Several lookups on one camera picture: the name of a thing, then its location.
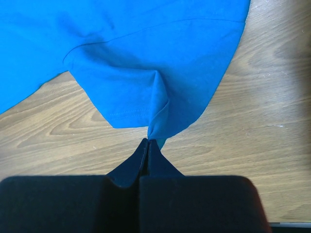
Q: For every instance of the blue t-shirt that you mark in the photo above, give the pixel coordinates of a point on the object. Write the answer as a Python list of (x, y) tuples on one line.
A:
[(142, 63)]

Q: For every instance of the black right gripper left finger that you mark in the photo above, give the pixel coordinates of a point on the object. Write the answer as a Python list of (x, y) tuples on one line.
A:
[(75, 203)]

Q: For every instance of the aluminium frame rail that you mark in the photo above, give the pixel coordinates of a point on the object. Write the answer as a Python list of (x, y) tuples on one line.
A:
[(304, 225)]

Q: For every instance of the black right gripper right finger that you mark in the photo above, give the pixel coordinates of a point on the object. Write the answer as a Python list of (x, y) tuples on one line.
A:
[(170, 202)]

